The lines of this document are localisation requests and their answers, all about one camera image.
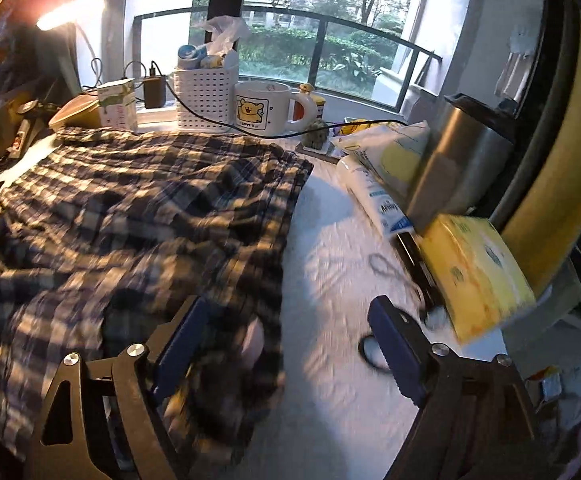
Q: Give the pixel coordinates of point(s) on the yellow toy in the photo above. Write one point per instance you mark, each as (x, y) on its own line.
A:
(354, 128)

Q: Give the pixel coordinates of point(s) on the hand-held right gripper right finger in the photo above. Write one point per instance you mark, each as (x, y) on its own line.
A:
(395, 350)

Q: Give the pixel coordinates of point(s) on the yellow tissue box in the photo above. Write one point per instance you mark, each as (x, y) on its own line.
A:
(475, 275)

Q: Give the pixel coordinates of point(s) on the yellow white packet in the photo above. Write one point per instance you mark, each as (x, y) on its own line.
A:
(390, 150)

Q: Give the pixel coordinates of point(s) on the white cartoon mug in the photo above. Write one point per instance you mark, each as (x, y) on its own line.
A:
(265, 110)

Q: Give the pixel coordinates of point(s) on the black slim case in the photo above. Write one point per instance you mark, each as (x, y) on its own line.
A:
(415, 265)

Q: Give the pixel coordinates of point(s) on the stainless steel kettle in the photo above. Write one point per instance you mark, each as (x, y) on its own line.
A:
(450, 160)

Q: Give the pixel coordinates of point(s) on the yellow duck jar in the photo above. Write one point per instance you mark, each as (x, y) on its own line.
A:
(314, 100)

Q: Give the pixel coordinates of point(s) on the clear plastic bag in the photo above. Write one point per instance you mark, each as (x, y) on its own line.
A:
(220, 32)

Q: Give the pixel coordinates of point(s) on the small cactus figurine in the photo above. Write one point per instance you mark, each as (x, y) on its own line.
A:
(318, 136)

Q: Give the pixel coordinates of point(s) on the white wet wipes pack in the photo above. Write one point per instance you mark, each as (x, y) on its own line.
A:
(365, 185)

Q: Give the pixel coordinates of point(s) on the desk lamp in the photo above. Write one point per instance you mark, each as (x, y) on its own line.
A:
(65, 14)

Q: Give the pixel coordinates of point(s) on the plaid pants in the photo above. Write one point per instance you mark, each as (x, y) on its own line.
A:
(145, 210)

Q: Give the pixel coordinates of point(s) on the dark square coaster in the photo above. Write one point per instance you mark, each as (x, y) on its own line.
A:
(315, 154)

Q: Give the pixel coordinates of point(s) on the green white carton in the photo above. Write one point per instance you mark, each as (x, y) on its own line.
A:
(118, 107)

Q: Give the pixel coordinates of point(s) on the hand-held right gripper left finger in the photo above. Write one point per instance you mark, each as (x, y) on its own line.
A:
(183, 345)

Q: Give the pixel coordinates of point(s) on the yellow curved frame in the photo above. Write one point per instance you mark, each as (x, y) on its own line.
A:
(570, 185)

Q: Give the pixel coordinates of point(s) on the blue white bottle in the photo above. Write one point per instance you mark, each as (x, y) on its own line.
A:
(189, 56)

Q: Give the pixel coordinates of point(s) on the white paper sheet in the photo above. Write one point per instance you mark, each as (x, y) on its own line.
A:
(25, 160)

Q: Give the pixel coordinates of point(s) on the white perforated basket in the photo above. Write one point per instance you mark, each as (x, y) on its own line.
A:
(205, 100)

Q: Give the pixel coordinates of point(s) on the black window railing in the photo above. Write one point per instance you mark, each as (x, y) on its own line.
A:
(360, 97)

